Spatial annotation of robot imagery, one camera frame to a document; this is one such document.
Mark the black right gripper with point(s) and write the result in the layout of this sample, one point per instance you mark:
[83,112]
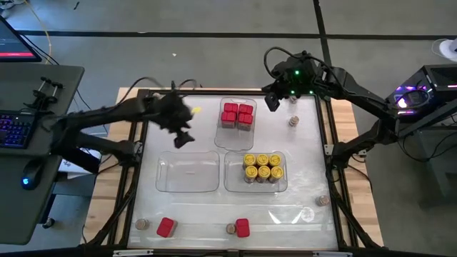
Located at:
[282,89]

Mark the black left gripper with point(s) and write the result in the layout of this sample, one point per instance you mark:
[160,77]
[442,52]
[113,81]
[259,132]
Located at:
[171,112]

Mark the yellow-lidded dark spice jar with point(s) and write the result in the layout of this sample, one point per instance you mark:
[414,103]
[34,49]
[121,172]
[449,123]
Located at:
[262,159]
[263,173]
[249,159]
[276,173]
[275,160]
[251,173]

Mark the red block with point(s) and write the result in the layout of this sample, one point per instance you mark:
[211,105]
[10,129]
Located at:
[166,227]

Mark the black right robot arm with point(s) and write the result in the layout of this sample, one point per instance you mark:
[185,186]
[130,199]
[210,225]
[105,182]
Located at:
[357,94]

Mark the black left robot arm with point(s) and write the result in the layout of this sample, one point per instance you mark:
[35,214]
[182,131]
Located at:
[107,112]

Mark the clear plastic bin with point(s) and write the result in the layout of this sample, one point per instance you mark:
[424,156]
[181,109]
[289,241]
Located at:
[233,141]
[187,178]
[233,178]

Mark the white box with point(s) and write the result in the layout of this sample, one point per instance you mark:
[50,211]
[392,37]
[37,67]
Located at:
[84,162]

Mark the black clamp stand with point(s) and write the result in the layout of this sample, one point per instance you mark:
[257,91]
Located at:
[46,93]

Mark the black computer with lights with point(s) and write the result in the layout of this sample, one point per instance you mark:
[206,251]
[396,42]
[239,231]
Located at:
[428,85]

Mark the black computer mouse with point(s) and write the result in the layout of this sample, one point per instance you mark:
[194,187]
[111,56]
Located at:
[31,175]

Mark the black caster wheel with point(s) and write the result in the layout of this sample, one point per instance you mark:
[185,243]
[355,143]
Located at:
[48,223]

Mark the backlit black keyboard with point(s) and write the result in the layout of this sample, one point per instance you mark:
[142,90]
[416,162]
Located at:
[14,128]

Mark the dark grey desk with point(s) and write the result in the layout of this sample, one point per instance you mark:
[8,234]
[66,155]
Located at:
[21,214]

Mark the white round object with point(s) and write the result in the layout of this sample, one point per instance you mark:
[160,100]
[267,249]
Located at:
[449,48]

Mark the black computer monitor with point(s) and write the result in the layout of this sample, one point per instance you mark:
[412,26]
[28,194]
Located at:
[14,39]

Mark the black table frame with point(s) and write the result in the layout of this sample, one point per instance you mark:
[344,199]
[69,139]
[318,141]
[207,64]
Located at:
[221,91]

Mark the silver metal bracket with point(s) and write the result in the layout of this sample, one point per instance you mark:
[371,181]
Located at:
[133,252]

